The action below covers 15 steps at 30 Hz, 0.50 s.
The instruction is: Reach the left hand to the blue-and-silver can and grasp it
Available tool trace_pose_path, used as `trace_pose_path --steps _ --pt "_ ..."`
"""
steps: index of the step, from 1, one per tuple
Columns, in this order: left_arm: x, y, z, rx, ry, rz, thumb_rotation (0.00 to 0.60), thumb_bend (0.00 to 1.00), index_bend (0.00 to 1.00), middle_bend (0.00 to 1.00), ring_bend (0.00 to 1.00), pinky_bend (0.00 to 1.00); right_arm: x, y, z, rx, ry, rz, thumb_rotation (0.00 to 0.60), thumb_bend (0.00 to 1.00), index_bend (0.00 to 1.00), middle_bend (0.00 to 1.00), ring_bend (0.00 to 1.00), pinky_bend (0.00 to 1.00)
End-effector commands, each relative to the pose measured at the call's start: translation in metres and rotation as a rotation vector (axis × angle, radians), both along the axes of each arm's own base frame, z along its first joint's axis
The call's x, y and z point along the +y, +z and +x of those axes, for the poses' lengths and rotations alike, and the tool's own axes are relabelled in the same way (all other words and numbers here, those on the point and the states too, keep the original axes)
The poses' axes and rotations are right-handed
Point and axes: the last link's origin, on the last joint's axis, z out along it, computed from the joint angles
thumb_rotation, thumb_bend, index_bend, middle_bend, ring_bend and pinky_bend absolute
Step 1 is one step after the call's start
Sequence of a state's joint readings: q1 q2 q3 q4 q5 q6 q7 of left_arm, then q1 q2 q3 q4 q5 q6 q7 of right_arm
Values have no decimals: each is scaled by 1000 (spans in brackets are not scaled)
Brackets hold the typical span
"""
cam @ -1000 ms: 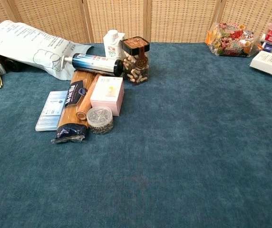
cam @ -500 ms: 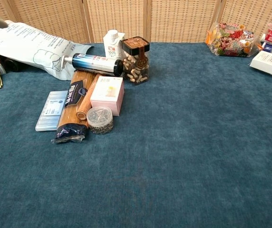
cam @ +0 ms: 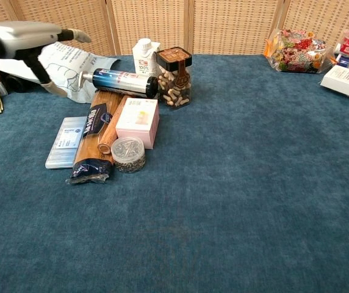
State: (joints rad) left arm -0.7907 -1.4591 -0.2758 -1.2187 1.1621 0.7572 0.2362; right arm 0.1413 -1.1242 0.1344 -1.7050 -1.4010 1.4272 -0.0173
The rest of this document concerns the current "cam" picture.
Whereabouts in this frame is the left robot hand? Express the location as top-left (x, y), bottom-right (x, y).
top-left (0, 21), bottom-right (93, 98)

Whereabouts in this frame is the silver metal can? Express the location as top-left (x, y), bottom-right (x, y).
top-left (76, 68), bottom-right (159, 99)

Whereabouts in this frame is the white printed plastic bag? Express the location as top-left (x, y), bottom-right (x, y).
top-left (0, 42), bottom-right (121, 104)

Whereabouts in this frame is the clear bluish plastic box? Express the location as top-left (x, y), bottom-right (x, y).
top-left (45, 116), bottom-right (88, 170)

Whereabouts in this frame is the spaghetti package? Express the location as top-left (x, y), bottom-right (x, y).
top-left (65, 90), bottom-right (123, 185)

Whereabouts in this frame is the wooden cylinder tube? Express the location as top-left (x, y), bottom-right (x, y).
top-left (97, 94), bottom-right (129, 155)

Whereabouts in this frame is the pink cardboard box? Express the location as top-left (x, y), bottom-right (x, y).
top-left (115, 97), bottom-right (160, 150)

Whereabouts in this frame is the clear jar brown lid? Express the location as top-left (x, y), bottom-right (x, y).
top-left (156, 46), bottom-right (193, 110)

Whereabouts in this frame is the wicker folding screen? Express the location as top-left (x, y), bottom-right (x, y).
top-left (0, 0), bottom-right (349, 57)

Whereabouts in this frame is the blue tablecloth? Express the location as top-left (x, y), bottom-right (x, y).
top-left (0, 54), bottom-right (349, 293)

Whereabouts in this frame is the colourful candy bag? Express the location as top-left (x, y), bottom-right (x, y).
top-left (263, 28), bottom-right (337, 74)

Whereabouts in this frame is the white printed box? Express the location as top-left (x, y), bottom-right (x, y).
top-left (320, 65), bottom-right (349, 106)

